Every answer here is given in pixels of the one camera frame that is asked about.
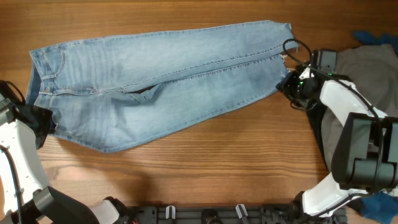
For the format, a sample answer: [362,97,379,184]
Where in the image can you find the light blue denim jeans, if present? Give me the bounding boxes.
[26,21,294,152]

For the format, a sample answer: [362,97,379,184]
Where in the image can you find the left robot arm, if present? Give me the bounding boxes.
[1,81,129,224]

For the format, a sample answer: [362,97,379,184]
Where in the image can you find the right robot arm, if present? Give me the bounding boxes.
[268,72,397,223]

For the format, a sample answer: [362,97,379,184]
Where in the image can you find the grey garment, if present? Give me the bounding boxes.
[321,44,397,169]

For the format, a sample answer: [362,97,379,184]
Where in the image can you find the dark blue garment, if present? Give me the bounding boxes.
[353,31,397,223]

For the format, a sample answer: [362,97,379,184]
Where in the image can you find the left black camera cable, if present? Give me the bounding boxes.
[0,144,24,224]

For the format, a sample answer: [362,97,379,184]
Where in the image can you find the black camera cable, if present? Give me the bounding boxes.
[282,38,385,215]
[0,144,24,224]

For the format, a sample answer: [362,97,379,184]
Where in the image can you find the right black camera cable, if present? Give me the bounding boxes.
[282,38,385,215]

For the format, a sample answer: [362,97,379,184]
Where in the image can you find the black mounting rail base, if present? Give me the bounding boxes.
[130,204,348,224]

